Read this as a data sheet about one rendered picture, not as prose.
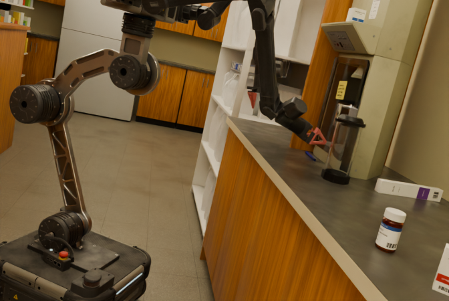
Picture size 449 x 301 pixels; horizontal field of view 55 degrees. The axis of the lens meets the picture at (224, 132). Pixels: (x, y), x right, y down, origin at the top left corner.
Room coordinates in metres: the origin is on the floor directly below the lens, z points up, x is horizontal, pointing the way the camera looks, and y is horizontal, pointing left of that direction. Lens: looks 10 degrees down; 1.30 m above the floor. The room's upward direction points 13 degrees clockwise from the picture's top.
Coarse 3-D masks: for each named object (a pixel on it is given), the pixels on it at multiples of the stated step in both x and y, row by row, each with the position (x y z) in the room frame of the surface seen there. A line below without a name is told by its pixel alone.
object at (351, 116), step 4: (352, 108) 1.52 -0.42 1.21; (356, 108) 1.54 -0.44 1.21; (352, 112) 1.52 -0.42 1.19; (356, 112) 1.52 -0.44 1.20; (340, 116) 1.53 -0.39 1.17; (344, 116) 1.51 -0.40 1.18; (348, 116) 1.50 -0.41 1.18; (352, 116) 1.52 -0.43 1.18; (348, 120) 1.49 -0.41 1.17; (352, 120) 1.49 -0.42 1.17; (356, 120) 1.49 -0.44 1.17; (360, 120) 1.50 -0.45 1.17
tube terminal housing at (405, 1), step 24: (360, 0) 1.88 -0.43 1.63; (384, 0) 1.67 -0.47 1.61; (408, 0) 1.65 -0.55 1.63; (384, 24) 1.64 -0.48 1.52; (408, 24) 1.65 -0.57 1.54; (384, 48) 1.64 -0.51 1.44; (408, 48) 1.70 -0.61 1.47; (384, 72) 1.65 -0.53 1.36; (408, 72) 1.79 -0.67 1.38; (384, 96) 1.65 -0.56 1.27; (384, 120) 1.66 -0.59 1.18; (360, 144) 1.64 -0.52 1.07; (384, 144) 1.75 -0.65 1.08; (360, 168) 1.65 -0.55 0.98
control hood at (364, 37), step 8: (328, 24) 1.84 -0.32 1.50; (336, 24) 1.76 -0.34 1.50; (344, 24) 1.69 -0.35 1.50; (352, 24) 1.62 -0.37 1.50; (360, 24) 1.62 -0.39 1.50; (352, 32) 1.66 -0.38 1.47; (360, 32) 1.62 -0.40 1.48; (368, 32) 1.63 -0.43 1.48; (376, 32) 1.63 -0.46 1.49; (352, 40) 1.70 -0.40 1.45; (360, 40) 1.63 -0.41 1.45; (368, 40) 1.63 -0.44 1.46; (376, 40) 1.63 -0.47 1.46; (360, 48) 1.67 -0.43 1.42; (368, 48) 1.63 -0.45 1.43
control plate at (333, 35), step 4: (328, 32) 1.88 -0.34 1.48; (332, 32) 1.84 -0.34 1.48; (336, 32) 1.80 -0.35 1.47; (340, 32) 1.76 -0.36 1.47; (344, 32) 1.72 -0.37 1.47; (332, 36) 1.86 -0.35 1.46; (336, 36) 1.82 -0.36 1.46; (340, 36) 1.78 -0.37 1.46; (344, 36) 1.75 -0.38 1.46; (332, 40) 1.89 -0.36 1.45; (336, 40) 1.85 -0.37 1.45; (340, 40) 1.81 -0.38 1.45; (344, 40) 1.77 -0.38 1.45; (348, 40) 1.73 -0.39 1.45; (336, 44) 1.87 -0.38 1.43; (344, 44) 1.79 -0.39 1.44; (336, 48) 1.90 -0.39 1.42; (340, 48) 1.86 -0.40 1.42; (344, 48) 1.81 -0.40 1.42; (348, 48) 1.77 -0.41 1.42; (352, 48) 1.74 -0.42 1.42
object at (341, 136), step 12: (336, 120) 1.52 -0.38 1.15; (336, 132) 1.52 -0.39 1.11; (348, 132) 1.49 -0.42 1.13; (360, 132) 1.51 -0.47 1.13; (336, 144) 1.50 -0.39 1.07; (348, 144) 1.49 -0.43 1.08; (336, 156) 1.50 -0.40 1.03; (348, 156) 1.49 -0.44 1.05; (324, 168) 1.54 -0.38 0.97; (336, 168) 1.49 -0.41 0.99; (348, 168) 1.50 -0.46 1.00
